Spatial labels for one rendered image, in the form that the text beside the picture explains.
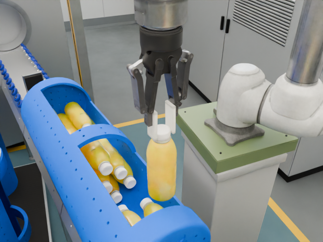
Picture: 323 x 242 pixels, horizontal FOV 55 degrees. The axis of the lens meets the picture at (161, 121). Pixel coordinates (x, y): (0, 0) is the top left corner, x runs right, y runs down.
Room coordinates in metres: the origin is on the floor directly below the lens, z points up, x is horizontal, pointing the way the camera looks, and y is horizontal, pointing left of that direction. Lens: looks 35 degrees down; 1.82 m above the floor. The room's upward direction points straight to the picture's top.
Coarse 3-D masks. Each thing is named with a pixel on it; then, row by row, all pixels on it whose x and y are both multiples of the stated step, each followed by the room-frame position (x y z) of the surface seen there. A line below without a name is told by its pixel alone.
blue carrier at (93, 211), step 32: (32, 96) 1.05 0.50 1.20; (64, 96) 1.16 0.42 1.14; (32, 128) 0.92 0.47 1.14; (64, 128) 0.81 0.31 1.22; (96, 128) 0.80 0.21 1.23; (64, 160) 0.69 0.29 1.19; (128, 160) 0.85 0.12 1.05; (64, 192) 0.61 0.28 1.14; (96, 192) 0.55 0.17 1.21; (128, 192) 0.76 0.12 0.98; (96, 224) 0.47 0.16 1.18; (128, 224) 0.44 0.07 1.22; (160, 224) 0.44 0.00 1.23; (192, 224) 0.45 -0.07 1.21
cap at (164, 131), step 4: (160, 124) 0.55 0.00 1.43; (164, 124) 0.55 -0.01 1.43; (160, 128) 0.54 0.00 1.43; (164, 128) 0.54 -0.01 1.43; (168, 128) 0.53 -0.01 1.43; (160, 132) 0.52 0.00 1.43; (164, 132) 0.52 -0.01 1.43; (168, 132) 0.52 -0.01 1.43; (160, 136) 0.51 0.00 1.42; (164, 136) 0.51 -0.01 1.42; (168, 136) 0.52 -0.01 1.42; (160, 140) 0.51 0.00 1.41; (164, 140) 0.52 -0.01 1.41
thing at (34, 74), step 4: (36, 72) 1.51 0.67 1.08; (40, 72) 1.51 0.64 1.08; (24, 76) 1.46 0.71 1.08; (28, 76) 1.47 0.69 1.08; (32, 76) 1.47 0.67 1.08; (36, 76) 1.48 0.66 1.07; (40, 76) 1.49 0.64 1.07; (24, 80) 1.46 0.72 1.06; (28, 80) 1.46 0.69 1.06; (32, 80) 1.47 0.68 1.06; (36, 80) 1.48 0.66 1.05; (40, 80) 1.49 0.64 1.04; (24, 84) 1.47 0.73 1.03; (28, 84) 1.46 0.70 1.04; (32, 84) 1.47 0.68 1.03; (28, 88) 1.45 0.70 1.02
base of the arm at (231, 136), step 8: (216, 112) 1.12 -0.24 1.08; (208, 120) 1.06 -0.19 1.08; (216, 120) 1.02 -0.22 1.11; (216, 128) 1.00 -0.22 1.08; (224, 128) 0.97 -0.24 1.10; (232, 128) 0.96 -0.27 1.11; (240, 128) 0.96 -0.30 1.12; (248, 128) 0.97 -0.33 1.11; (256, 128) 1.00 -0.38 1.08; (224, 136) 0.95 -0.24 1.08; (232, 136) 0.95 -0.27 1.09; (240, 136) 0.95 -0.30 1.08; (248, 136) 0.96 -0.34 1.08; (232, 144) 0.92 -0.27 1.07
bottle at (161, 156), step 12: (156, 144) 0.52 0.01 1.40; (168, 144) 0.52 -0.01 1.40; (156, 156) 0.50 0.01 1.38; (168, 156) 0.50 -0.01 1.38; (156, 168) 0.50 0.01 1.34; (168, 168) 0.50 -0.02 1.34; (156, 180) 0.50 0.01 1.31; (168, 180) 0.50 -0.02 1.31; (156, 192) 0.50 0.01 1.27; (168, 192) 0.50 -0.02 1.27
